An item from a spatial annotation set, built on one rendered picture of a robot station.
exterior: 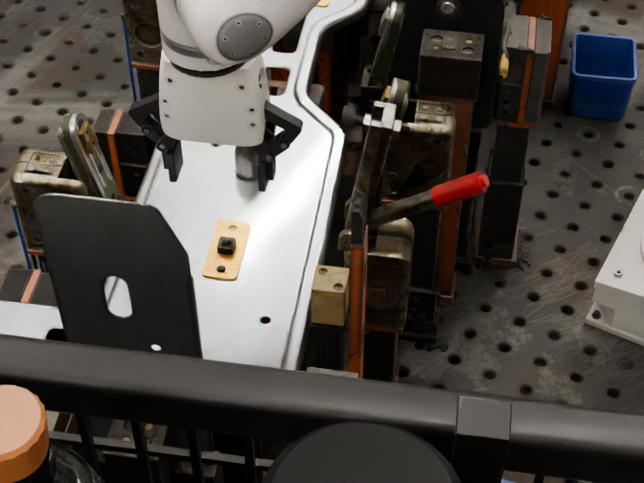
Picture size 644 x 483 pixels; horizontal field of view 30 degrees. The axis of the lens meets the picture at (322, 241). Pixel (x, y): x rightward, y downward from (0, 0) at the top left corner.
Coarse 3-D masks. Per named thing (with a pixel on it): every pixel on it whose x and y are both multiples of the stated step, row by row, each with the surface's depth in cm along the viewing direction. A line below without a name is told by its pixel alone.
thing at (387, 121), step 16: (352, 112) 112; (384, 112) 112; (352, 128) 112; (368, 128) 113; (384, 128) 111; (400, 128) 112; (368, 144) 113; (384, 144) 112; (368, 160) 114; (384, 160) 114; (368, 176) 116; (368, 192) 117; (368, 208) 119
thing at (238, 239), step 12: (216, 228) 131; (228, 228) 132; (240, 228) 131; (216, 240) 130; (228, 240) 129; (240, 240) 130; (216, 252) 129; (228, 252) 128; (240, 252) 129; (204, 264) 128; (216, 264) 128; (228, 264) 128; (240, 264) 128; (204, 276) 127; (216, 276) 127; (228, 276) 127
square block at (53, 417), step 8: (48, 416) 108; (56, 416) 108; (64, 416) 110; (72, 416) 111; (48, 424) 107; (56, 424) 107; (64, 424) 110; (72, 424) 112; (72, 432) 112; (72, 448) 114; (80, 448) 117; (80, 456) 117
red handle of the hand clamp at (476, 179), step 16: (464, 176) 117; (480, 176) 116; (432, 192) 118; (448, 192) 117; (464, 192) 116; (480, 192) 116; (384, 208) 121; (400, 208) 120; (416, 208) 119; (432, 208) 119; (368, 224) 122
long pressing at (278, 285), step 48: (336, 0) 160; (288, 96) 147; (192, 144) 141; (336, 144) 140; (144, 192) 136; (192, 192) 136; (240, 192) 136; (288, 192) 136; (336, 192) 136; (192, 240) 131; (288, 240) 131; (240, 288) 126; (288, 288) 126; (240, 336) 121; (288, 336) 121
